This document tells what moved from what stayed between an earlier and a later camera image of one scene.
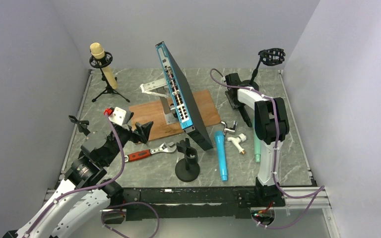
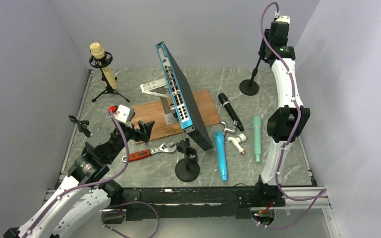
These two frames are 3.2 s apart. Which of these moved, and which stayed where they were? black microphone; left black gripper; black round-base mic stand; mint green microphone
Moved: black microphone
Stayed: black round-base mic stand; left black gripper; mint green microphone
